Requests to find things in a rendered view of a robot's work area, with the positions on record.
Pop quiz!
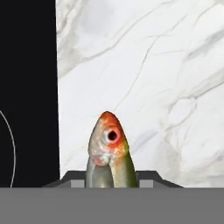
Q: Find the grey fish with orange head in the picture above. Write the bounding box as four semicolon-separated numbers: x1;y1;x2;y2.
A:
85;110;139;189

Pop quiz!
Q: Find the black hob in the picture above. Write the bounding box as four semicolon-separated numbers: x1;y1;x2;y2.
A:
0;0;61;189

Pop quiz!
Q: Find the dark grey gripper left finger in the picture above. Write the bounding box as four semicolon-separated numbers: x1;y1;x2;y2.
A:
43;170;88;189

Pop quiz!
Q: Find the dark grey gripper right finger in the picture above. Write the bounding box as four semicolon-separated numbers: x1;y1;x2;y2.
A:
136;170;185;189

